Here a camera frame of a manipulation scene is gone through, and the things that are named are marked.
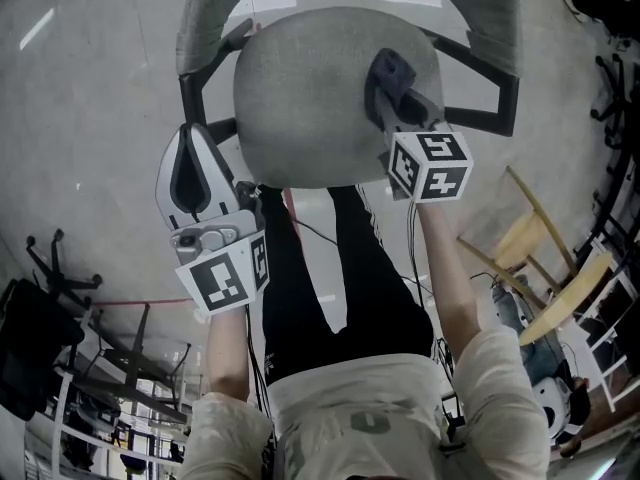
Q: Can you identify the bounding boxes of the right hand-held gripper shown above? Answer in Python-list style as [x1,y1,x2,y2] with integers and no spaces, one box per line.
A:
[376,86,475,205]

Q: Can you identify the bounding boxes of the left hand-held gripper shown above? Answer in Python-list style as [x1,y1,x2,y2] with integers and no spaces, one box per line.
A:
[154,122,272,316]

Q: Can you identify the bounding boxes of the dark wiping cloth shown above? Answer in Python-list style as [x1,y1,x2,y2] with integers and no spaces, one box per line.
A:
[363,47,419,125]

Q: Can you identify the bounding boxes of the grey round chair seat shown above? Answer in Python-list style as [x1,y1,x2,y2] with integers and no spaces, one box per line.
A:
[232,6,446,190]

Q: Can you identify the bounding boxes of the grey green chair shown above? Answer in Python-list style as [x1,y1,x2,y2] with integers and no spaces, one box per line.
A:
[174,0,525,190]

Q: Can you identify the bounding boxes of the person's right forearm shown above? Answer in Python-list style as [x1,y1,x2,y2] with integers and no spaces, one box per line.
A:
[416,200,490,369]

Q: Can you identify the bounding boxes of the person's left forearm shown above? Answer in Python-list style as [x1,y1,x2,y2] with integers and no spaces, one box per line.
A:
[206,305,250,403]

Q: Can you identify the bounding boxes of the black office chair base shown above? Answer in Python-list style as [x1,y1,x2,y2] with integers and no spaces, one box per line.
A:
[589,51,640,150]
[24,227,105,310]

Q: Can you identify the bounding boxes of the black office chair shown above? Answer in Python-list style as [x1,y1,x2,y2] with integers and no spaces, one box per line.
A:
[0,277,87,423]

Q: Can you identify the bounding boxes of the person's black trousers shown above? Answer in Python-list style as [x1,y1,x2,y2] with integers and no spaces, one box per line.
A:
[258,183,436,387]

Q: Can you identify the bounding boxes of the round wooden side table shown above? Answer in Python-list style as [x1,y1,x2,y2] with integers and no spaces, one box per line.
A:
[456,165,615,348]

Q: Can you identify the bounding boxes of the person's beige shirt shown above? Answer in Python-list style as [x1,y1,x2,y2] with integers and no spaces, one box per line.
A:
[178,327,551,480]

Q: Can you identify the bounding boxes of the white round appliance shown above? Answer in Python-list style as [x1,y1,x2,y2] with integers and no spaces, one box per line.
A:
[531,375,576,442]

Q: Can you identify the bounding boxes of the white metal rack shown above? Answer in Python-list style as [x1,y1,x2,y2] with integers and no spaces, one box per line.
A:
[579,237,640,414]

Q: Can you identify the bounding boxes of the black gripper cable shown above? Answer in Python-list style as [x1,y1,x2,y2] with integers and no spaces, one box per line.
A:
[405,200,456,409]

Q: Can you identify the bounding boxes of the black frame desk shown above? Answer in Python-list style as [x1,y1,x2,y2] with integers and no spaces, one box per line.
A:
[53,302,195,425]

